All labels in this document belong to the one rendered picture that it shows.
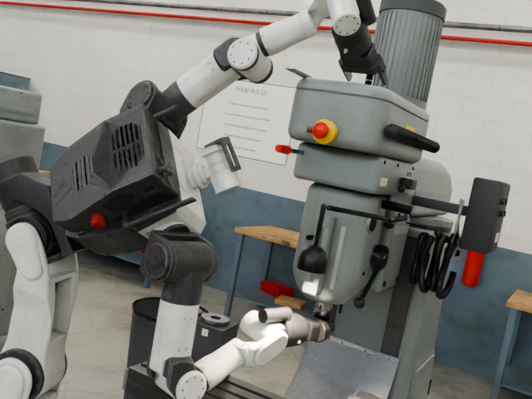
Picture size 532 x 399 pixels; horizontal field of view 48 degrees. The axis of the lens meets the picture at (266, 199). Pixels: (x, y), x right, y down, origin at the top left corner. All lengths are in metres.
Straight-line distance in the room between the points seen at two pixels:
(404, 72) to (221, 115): 5.19
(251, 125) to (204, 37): 1.23
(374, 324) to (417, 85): 0.80
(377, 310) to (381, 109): 0.83
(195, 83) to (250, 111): 5.20
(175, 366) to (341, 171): 0.63
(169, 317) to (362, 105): 0.66
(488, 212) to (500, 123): 4.10
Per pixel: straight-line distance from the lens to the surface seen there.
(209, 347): 1.90
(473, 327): 5.94
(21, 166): 1.63
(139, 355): 3.65
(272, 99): 6.62
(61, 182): 1.47
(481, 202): 1.79
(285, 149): 1.49
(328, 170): 1.57
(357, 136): 1.45
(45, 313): 1.61
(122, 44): 8.01
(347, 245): 1.59
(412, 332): 2.07
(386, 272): 1.80
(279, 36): 1.51
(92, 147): 1.43
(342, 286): 1.62
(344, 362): 2.11
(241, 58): 1.49
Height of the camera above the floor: 1.70
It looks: 5 degrees down
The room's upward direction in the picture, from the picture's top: 11 degrees clockwise
